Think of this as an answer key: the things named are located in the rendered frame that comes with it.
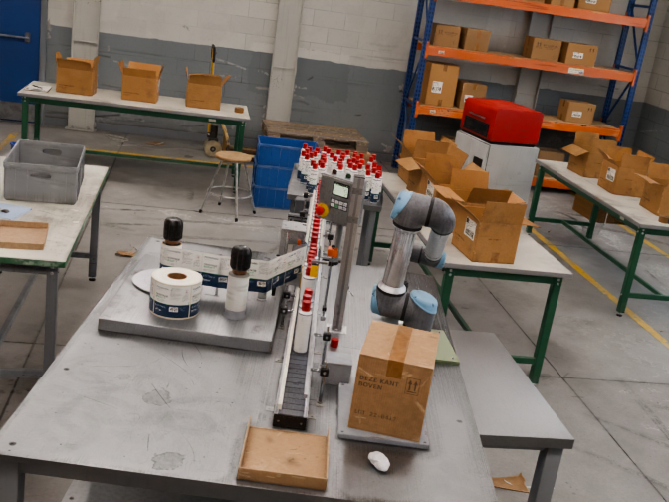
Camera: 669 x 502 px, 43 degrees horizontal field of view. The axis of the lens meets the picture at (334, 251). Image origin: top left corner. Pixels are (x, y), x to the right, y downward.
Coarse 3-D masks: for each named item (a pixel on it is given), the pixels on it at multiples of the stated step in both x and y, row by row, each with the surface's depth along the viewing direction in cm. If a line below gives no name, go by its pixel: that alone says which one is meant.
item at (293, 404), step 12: (300, 288) 385; (312, 312) 360; (300, 360) 315; (288, 372) 304; (300, 372) 305; (288, 384) 294; (300, 384) 296; (288, 396) 286; (300, 396) 288; (288, 408) 279; (300, 408) 280
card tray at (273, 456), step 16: (256, 432) 270; (272, 432) 272; (288, 432) 273; (256, 448) 262; (272, 448) 263; (288, 448) 264; (304, 448) 265; (320, 448) 267; (240, 464) 247; (256, 464) 253; (272, 464) 254; (288, 464) 256; (304, 464) 257; (320, 464) 258; (256, 480) 245; (272, 480) 245; (288, 480) 245; (304, 480) 245; (320, 480) 245
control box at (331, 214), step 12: (324, 180) 346; (336, 180) 342; (348, 180) 340; (324, 192) 347; (324, 204) 348; (348, 204) 341; (324, 216) 349; (336, 216) 345; (348, 216) 342; (360, 216) 349
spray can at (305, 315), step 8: (304, 304) 315; (304, 312) 315; (304, 320) 315; (296, 328) 319; (304, 328) 316; (296, 336) 319; (304, 336) 317; (296, 344) 319; (304, 344) 319; (296, 352) 320; (304, 352) 320
